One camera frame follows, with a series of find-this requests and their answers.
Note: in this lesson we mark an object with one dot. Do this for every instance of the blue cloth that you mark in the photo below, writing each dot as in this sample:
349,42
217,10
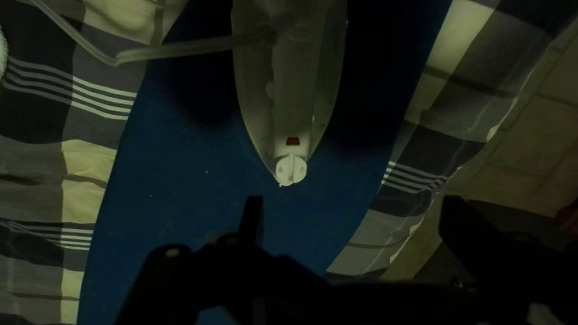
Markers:
181,181

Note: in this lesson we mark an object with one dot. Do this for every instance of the white clothes iron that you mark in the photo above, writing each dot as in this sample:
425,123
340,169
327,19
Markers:
289,91

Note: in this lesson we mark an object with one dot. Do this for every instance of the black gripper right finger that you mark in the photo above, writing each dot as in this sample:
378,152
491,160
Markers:
511,277

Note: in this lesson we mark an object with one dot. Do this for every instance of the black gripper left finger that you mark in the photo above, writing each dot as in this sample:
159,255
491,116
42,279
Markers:
210,282

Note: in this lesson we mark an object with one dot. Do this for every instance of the plaid bed comforter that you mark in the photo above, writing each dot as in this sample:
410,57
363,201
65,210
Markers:
36,120

